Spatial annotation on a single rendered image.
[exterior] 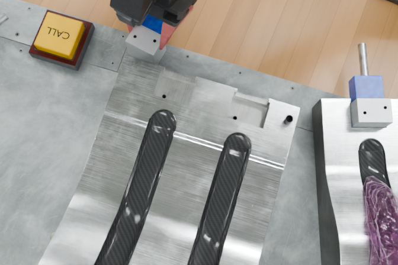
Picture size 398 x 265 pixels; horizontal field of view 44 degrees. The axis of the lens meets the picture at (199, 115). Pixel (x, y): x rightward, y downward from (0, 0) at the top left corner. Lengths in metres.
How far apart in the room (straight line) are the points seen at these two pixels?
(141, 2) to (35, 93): 0.29
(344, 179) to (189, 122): 0.23
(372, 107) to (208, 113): 0.23
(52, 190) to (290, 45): 0.44
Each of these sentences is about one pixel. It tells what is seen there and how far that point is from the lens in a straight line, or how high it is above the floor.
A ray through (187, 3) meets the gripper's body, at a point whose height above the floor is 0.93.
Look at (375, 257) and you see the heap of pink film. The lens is 0.68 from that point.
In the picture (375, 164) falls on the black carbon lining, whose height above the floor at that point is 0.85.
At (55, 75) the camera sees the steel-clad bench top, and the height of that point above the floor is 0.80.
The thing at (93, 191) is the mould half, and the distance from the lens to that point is 0.68.
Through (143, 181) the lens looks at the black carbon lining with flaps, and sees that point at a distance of 0.68.
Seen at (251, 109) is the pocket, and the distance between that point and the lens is 0.72.
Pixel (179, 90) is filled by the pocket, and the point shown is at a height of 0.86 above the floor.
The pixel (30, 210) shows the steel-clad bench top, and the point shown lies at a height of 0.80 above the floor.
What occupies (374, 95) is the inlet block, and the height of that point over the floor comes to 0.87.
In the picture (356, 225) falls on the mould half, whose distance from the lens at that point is 0.69.
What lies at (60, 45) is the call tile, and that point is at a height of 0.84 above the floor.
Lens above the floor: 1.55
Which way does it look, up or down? 75 degrees down
